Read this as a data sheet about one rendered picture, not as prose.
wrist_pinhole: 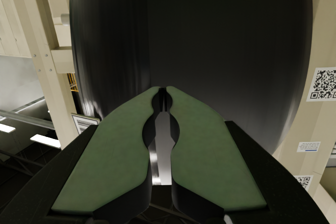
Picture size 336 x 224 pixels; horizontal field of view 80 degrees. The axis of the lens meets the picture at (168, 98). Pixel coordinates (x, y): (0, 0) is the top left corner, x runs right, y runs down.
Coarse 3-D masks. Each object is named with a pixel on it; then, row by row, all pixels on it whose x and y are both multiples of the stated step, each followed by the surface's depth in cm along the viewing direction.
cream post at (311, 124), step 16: (320, 0) 35; (320, 16) 36; (320, 32) 37; (320, 48) 38; (320, 64) 40; (304, 96) 43; (304, 112) 44; (320, 112) 44; (304, 128) 46; (320, 128) 46; (288, 144) 48; (320, 144) 48; (288, 160) 50; (304, 160) 50; (320, 160) 50; (320, 176) 53
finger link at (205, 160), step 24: (168, 96) 11; (192, 120) 9; (216, 120) 9; (192, 144) 8; (216, 144) 8; (192, 168) 7; (216, 168) 7; (240, 168) 7; (192, 192) 6; (216, 192) 6; (240, 192) 6; (192, 216) 7; (216, 216) 6
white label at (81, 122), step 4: (72, 116) 24; (76, 116) 24; (80, 116) 24; (84, 116) 24; (88, 116) 24; (76, 120) 25; (80, 120) 24; (84, 120) 24; (88, 120) 24; (92, 120) 23; (96, 120) 23; (76, 124) 25; (80, 124) 25; (84, 124) 24; (88, 124) 24; (76, 128) 26; (80, 128) 25; (84, 128) 25; (80, 132) 26
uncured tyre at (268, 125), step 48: (96, 0) 20; (144, 0) 20; (192, 0) 19; (240, 0) 19; (288, 0) 20; (96, 48) 21; (144, 48) 20; (192, 48) 20; (240, 48) 20; (288, 48) 20; (96, 96) 22; (192, 96) 21; (240, 96) 21; (288, 96) 22
